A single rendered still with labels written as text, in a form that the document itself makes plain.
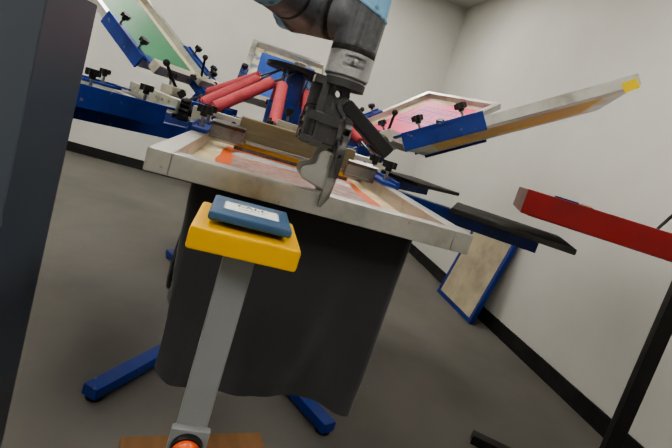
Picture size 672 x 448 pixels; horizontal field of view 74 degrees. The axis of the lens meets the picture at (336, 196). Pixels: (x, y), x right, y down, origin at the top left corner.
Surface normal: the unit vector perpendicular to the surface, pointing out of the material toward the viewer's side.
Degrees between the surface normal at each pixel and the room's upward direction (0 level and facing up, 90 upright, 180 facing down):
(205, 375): 90
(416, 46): 90
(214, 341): 90
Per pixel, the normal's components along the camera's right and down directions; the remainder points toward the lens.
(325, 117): 0.18, 0.19
